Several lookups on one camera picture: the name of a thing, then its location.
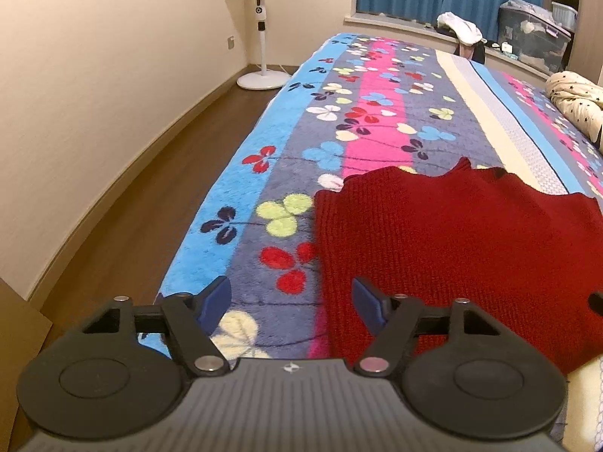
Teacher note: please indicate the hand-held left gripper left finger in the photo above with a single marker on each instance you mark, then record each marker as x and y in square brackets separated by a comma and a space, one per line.
[214, 303]

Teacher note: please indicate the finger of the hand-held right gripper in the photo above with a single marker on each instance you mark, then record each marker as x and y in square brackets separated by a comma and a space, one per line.
[597, 302]

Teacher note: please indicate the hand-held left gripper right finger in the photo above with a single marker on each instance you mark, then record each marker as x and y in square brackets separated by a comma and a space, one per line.
[370, 303]

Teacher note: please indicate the red knitted sweater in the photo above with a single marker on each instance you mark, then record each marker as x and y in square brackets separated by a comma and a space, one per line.
[447, 245]

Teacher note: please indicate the floral striped fleece blanket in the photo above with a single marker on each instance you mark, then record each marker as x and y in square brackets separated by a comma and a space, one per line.
[329, 117]

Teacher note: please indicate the brown cardboard sheet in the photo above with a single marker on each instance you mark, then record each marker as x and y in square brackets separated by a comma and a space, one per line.
[19, 362]

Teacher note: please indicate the cream patterned quilt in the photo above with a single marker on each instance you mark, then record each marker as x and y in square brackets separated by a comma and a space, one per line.
[577, 96]

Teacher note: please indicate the dark cloth on windowsill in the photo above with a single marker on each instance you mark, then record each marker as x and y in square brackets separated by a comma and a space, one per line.
[473, 52]

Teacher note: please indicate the grey plastic storage bin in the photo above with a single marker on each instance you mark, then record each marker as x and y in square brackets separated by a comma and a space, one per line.
[532, 37]

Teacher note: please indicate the white standing fan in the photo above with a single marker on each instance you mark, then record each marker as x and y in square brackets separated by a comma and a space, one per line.
[259, 19]

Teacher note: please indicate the small white basket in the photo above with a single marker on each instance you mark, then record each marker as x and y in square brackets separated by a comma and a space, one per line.
[564, 14]

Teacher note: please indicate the white crumpled cloth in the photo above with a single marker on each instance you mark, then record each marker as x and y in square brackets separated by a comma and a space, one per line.
[459, 26]

